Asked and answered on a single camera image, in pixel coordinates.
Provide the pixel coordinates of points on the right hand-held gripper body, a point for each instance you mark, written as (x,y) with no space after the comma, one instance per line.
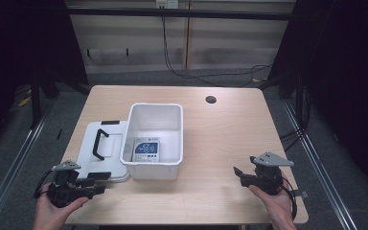
(268,177)

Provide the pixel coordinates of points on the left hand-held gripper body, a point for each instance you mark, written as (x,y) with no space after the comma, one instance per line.
(64,191)

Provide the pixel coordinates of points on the white plastic storage box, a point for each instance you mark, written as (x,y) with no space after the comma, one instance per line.
(155,119)

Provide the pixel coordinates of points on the person's left hand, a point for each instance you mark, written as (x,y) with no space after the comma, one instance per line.
(49,215)

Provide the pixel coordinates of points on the person's right hand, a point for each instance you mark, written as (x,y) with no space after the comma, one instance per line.
(279,211)

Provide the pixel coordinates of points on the grey tape tab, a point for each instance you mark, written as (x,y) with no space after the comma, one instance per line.
(301,194)

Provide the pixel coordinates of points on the small packet with blue label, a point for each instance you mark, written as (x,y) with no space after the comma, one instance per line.
(146,150)

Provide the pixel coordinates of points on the black metal stand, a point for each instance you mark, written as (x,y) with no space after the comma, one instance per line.
(35,102)

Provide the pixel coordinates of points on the black curtain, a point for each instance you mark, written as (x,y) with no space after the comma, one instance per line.
(348,80)
(22,41)

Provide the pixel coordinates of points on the aluminium floor rail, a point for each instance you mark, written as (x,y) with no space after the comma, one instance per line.
(16,163)
(319,172)

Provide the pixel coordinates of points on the black horizontal frame bar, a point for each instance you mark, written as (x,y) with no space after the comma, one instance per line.
(179,13)

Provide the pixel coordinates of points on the white wall socket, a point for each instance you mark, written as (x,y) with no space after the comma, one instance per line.
(167,4)

